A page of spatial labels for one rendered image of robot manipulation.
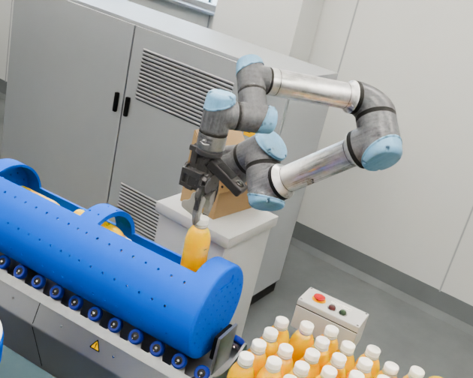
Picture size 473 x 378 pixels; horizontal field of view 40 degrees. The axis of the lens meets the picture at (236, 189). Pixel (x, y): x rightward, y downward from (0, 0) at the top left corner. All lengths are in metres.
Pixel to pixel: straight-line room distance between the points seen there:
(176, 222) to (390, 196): 2.49
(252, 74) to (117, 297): 0.71
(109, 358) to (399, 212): 2.93
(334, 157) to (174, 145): 1.95
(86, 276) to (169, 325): 0.29
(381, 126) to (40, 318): 1.16
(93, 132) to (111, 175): 0.29
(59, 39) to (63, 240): 2.55
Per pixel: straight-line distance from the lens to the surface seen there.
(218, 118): 1.61
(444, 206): 4.39
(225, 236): 2.11
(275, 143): 2.09
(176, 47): 3.65
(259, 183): 2.01
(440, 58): 4.28
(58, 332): 2.04
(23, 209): 2.00
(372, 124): 1.83
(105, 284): 1.83
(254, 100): 1.67
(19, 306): 2.13
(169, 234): 2.27
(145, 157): 3.89
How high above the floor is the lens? 2.09
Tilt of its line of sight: 22 degrees down
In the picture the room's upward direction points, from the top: 13 degrees clockwise
